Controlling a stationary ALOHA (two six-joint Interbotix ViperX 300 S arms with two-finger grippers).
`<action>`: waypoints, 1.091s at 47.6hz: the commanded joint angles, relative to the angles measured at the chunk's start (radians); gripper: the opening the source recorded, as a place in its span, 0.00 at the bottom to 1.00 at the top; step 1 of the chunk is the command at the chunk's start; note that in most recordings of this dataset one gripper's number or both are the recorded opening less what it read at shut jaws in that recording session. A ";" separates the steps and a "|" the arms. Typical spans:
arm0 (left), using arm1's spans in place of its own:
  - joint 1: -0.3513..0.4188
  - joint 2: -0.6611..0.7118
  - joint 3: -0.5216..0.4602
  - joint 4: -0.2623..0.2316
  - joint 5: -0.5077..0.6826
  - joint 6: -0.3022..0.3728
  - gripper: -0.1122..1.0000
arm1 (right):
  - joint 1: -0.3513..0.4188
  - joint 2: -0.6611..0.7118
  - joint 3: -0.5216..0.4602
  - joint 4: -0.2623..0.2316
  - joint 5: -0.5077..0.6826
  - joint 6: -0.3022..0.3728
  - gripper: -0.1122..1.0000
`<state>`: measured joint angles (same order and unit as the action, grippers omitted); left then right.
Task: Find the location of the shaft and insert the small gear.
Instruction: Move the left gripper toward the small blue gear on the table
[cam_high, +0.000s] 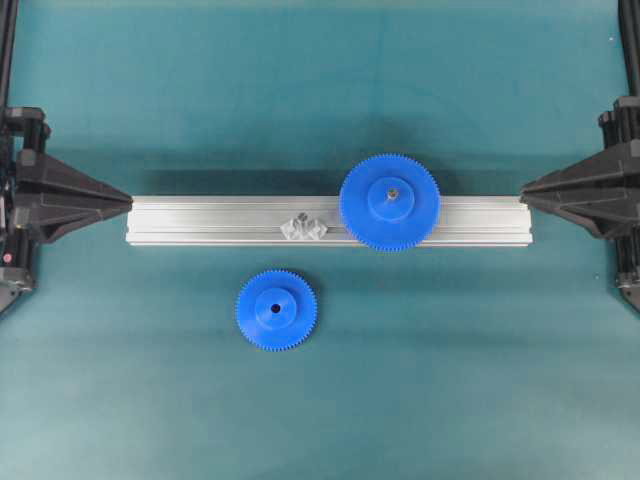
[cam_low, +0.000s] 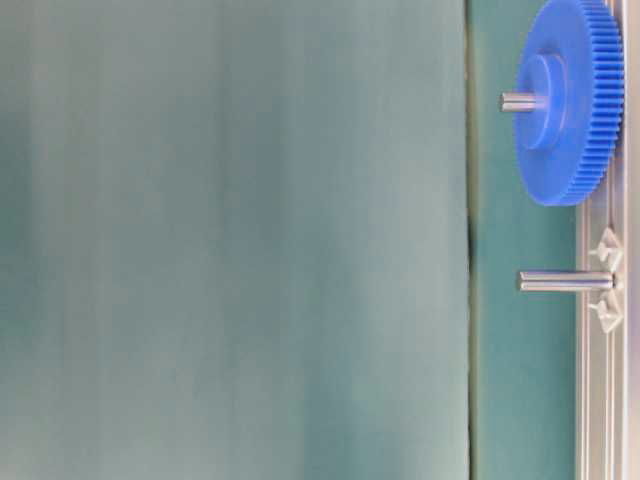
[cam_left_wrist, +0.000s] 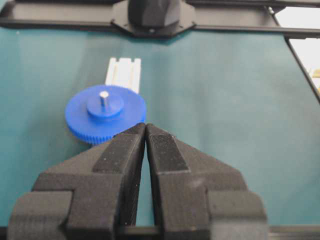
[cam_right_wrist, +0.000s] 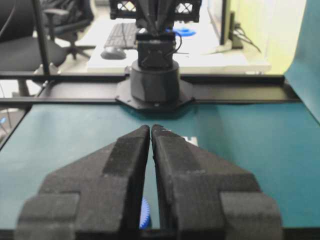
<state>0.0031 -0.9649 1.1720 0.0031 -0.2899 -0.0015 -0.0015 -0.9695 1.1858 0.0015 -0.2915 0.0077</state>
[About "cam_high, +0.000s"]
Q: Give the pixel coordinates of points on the right black frame post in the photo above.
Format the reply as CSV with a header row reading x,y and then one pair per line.
x,y
628,18

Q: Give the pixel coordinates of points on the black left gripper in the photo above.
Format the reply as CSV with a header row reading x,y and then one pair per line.
x,y
78,200

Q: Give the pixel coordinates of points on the small blue plastic gear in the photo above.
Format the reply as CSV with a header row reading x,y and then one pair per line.
x,y
276,310

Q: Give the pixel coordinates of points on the black frame post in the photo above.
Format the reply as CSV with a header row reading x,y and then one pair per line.
x,y
628,18
9,10

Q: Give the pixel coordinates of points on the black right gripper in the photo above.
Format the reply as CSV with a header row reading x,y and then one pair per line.
x,y
601,193

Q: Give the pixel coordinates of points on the small steel shaft with bracket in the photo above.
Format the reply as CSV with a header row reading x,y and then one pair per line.
x,y
302,228

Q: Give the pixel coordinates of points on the silver aluminium extrusion rail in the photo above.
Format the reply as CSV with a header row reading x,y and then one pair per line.
x,y
465,221

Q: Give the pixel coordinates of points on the large blue plastic gear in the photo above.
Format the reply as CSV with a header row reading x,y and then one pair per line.
x,y
390,202

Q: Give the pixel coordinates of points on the left black frame post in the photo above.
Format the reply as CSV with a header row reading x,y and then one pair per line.
x,y
9,10

